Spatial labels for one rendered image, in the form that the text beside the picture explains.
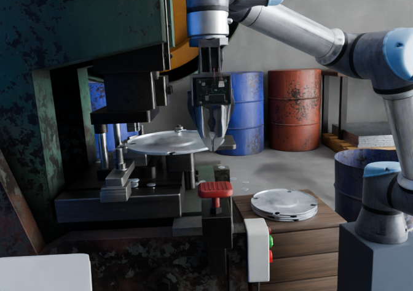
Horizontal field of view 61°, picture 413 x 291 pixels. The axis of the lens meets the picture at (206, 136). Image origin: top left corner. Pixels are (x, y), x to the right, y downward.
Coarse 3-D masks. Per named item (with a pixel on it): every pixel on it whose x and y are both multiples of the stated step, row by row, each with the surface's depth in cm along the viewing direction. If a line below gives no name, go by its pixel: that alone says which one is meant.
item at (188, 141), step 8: (144, 136) 112; (152, 136) 111; (160, 136) 111; (168, 136) 107; (176, 136) 107; (184, 136) 106; (192, 136) 109; (136, 144) 101; (144, 144) 101; (152, 144) 100; (160, 144) 98; (168, 144) 97; (176, 144) 97; (184, 144) 97; (192, 144) 98; (200, 144) 98; (136, 152) 92; (144, 152) 90; (152, 152) 89; (160, 152) 88; (168, 152) 91; (176, 152) 88; (184, 152) 89; (192, 152) 90
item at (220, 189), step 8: (200, 184) 72; (208, 184) 72; (216, 184) 72; (224, 184) 72; (200, 192) 68; (208, 192) 68; (216, 192) 68; (224, 192) 68; (232, 192) 69; (216, 200) 71
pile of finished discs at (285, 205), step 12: (264, 192) 168; (276, 192) 168; (288, 192) 169; (300, 192) 166; (252, 204) 157; (264, 204) 154; (276, 204) 152; (288, 204) 151; (300, 204) 152; (312, 204) 154; (264, 216) 149; (276, 216) 143; (288, 216) 142; (300, 216) 143; (312, 216) 147
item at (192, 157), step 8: (224, 136) 107; (224, 144) 97; (232, 144) 97; (168, 160) 99; (176, 160) 99; (184, 160) 99; (192, 160) 99; (168, 168) 99; (176, 168) 99; (184, 168) 99; (192, 168) 100; (184, 176) 100; (192, 176) 100; (192, 184) 100
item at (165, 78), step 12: (132, 72) 91; (144, 72) 91; (156, 72) 92; (108, 84) 91; (120, 84) 91; (132, 84) 92; (144, 84) 92; (156, 84) 94; (168, 84) 101; (108, 96) 92; (120, 96) 92; (132, 96) 92; (144, 96) 92; (156, 96) 95; (168, 96) 101; (108, 108) 93; (120, 108) 93; (132, 108) 93; (144, 108) 93
